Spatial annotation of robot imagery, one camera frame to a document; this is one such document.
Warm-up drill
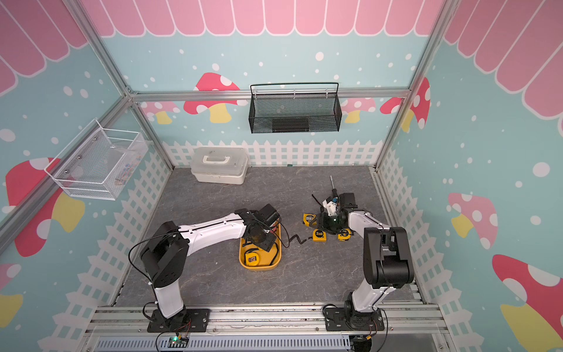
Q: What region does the yellow tape measure in tray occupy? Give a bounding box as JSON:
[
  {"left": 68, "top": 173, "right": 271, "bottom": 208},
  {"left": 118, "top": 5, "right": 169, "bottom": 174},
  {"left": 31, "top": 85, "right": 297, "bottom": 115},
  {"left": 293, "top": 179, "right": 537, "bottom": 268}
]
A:
[{"left": 243, "top": 248, "right": 260, "bottom": 267}]

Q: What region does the yellow tape measure with strap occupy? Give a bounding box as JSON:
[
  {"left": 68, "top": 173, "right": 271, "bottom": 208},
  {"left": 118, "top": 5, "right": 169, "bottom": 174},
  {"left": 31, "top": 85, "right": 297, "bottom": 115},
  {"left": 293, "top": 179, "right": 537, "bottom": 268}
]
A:
[{"left": 288, "top": 229, "right": 327, "bottom": 245}]

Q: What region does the grey ribbed cable duct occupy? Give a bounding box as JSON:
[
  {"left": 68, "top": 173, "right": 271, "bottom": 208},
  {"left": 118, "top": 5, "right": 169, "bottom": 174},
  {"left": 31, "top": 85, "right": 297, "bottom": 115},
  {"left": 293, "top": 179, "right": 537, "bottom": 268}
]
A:
[{"left": 92, "top": 334, "right": 352, "bottom": 351}]

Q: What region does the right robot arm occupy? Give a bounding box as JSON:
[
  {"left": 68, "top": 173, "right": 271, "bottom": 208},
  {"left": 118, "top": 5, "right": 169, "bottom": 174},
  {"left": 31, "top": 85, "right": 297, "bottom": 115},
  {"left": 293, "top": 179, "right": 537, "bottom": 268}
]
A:
[{"left": 318, "top": 189, "right": 414, "bottom": 316}]

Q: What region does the black orange screwdriver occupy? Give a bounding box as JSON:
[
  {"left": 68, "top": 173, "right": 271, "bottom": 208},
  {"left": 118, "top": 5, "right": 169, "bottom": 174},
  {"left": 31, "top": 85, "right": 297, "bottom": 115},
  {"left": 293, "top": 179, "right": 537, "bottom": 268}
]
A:
[{"left": 330, "top": 175, "right": 338, "bottom": 197}]

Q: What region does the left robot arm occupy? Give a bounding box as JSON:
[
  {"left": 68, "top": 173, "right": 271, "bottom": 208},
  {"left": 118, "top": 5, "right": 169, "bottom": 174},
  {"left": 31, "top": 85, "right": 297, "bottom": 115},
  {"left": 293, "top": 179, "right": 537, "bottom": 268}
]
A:
[{"left": 140, "top": 204, "right": 280, "bottom": 318}]

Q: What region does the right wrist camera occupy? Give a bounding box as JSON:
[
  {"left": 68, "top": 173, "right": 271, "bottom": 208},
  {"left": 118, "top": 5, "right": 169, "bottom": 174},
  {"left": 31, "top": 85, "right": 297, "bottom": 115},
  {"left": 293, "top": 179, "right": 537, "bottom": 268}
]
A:
[{"left": 322, "top": 197, "right": 338, "bottom": 216}]

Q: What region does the yellow storage tray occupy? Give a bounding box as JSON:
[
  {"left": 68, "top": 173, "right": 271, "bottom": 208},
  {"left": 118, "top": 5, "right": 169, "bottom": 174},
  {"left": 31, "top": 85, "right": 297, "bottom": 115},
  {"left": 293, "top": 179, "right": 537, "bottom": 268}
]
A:
[{"left": 239, "top": 222, "right": 282, "bottom": 271}]

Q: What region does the black mesh wall basket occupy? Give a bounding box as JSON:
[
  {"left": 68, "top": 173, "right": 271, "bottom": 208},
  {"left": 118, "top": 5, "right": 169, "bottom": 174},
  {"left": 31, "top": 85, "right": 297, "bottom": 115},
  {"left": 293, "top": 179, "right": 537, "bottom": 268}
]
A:
[{"left": 249, "top": 82, "right": 342, "bottom": 133}]

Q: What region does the white wire wall basket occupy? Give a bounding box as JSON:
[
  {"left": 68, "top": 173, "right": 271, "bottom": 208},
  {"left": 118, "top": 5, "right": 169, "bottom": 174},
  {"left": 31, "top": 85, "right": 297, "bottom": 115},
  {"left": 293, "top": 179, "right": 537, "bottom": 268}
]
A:
[{"left": 44, "top": 120, "right": 148, "bottom": 201}]

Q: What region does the white plastic toolbox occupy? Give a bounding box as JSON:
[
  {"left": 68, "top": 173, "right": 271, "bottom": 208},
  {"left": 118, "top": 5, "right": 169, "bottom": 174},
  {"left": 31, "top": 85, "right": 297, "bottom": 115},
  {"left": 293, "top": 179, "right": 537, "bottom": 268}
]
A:
[{"left": 190, "top": 147, "right": 249, "bottom": 185}]

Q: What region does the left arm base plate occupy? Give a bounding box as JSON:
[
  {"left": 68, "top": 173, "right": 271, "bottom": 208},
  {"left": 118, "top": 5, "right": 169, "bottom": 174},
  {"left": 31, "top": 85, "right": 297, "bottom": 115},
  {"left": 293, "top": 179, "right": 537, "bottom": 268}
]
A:
[{"left": 147, "top": 309, "right": 211, "bottom": 333}]

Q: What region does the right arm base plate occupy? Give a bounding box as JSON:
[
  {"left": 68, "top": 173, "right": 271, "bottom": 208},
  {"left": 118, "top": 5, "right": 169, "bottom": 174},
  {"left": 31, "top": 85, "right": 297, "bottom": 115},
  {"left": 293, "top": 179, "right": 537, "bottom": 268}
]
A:
[{"left": 323, "top": 306, "right": 386, "bottom": 332}]

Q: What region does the green led circuit board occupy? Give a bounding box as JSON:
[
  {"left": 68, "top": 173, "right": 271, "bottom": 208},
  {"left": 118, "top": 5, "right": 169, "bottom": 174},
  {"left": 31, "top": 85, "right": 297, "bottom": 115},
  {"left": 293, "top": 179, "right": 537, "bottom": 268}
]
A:
[{"left": 167, "top": 337, "right": 189, "bottom": 348}]

